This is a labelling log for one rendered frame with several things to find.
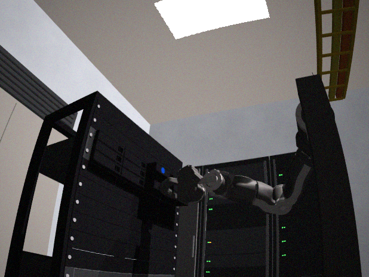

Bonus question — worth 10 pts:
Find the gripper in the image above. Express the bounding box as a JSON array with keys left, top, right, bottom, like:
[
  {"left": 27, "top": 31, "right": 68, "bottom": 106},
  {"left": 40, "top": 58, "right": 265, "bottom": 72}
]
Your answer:
[{"left": 159, "top": 165, "right": 218, "bottom": 203}]

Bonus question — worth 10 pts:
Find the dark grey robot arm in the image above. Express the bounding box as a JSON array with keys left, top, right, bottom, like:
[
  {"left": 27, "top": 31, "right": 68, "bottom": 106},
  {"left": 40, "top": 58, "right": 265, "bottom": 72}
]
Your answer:
[{"left": 202, "top": 103, "right": 313, "bottom": 215}]

